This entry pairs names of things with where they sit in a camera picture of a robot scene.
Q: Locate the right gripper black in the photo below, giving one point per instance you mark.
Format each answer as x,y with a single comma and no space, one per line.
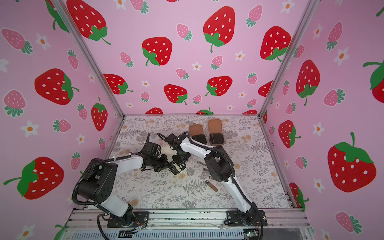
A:
181,154

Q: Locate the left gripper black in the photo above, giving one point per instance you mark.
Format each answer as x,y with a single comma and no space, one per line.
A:
164,165

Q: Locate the cream nail clipper case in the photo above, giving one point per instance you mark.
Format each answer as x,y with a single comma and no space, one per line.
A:
174,168

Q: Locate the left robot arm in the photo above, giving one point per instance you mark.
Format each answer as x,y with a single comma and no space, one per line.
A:
95,186

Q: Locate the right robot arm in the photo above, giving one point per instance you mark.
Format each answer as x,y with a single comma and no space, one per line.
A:
221,169

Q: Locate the light brown nail clipper case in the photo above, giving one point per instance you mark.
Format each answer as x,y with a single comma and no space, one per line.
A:
197,133

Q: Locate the dark brown nail clipper case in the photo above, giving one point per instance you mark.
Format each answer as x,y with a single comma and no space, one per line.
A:
215,129

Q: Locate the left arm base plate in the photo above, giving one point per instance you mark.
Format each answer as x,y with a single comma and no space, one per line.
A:
131,220

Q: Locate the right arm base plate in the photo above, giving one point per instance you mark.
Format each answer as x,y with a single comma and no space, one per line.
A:
239,219

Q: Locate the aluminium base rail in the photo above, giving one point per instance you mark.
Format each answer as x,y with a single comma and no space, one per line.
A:
182,219

